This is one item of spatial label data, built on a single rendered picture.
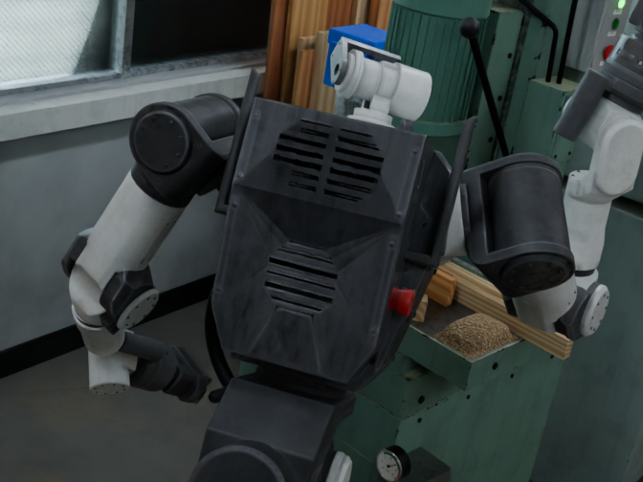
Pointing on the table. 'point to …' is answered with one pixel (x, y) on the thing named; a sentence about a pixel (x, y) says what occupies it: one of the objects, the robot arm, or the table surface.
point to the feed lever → (469, 29)
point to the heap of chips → (476, 335)
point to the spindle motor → (438, 56)
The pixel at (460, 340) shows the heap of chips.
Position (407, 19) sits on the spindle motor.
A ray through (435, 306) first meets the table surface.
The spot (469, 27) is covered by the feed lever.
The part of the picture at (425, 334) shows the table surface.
